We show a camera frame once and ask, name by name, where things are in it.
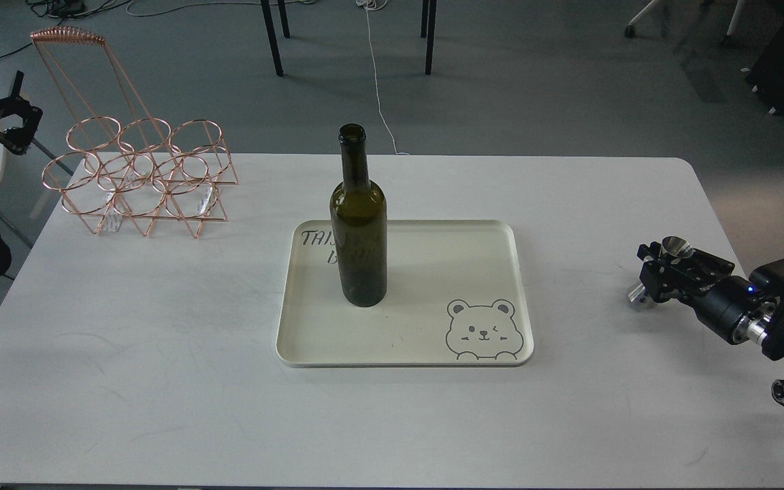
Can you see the black table legs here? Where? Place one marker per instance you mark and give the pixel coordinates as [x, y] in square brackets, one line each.
[429, 11]

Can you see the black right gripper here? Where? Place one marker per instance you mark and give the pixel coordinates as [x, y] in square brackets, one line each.
[728, 306]

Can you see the cream bear serving tray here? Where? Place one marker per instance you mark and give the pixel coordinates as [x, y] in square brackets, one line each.
[455, 298]

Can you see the dark green wine bottle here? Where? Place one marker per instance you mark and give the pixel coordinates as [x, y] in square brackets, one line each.
[358, 211]

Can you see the copper wire bottle rack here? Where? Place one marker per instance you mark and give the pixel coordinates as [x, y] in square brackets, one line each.
[136, 168]

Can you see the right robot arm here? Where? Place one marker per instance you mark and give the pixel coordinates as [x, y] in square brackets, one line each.
[768, 333]

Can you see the steel double jigger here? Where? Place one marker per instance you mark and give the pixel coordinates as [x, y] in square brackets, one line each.
[664, 275]

